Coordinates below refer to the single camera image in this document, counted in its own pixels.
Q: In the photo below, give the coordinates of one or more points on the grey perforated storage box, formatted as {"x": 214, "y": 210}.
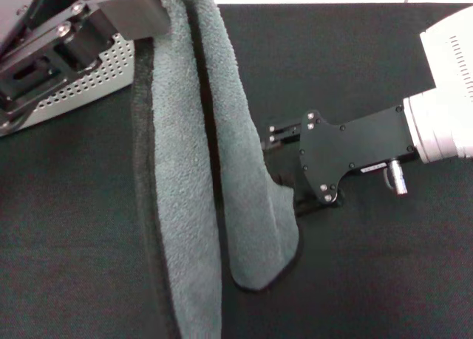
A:
{"x": 92, "y": 80}

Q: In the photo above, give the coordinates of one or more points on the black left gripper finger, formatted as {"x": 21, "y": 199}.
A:
{"x": 133, "y": 14}

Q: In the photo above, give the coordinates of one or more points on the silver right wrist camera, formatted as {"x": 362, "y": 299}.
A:
{"x": 451, "y": 51}

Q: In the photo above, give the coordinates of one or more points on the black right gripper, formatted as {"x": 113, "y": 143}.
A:
{"x": 351, "y": 147}

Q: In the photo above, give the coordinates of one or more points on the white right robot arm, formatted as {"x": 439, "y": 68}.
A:
{"x": 436, "y": 132}

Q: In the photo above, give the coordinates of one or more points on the black tablecloth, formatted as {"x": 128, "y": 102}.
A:
{"x": 369, "y": 261}

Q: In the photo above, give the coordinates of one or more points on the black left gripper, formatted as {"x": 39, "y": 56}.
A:
{"x": 11, "y": 6}

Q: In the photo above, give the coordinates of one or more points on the grey-green microfibre towel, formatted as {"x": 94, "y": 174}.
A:
{"x": 177, "y": 169}

